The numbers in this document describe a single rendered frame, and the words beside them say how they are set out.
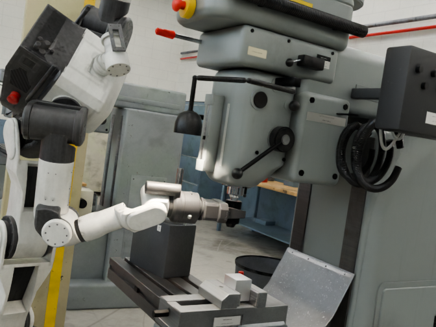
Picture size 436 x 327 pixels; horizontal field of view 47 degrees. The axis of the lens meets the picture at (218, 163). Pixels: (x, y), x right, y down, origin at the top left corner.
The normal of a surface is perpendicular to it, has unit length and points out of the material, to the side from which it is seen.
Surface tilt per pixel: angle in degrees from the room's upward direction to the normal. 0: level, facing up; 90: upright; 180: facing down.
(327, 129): 90
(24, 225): 80
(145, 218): 115
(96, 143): 90
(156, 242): 90
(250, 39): 90
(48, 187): 99
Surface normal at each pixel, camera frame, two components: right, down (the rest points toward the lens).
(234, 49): -0.84, -0.09
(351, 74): 0.51, 0.11
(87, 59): 0.64, -0.42
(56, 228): 0.10, 0.22
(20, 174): 0.68, 0.00
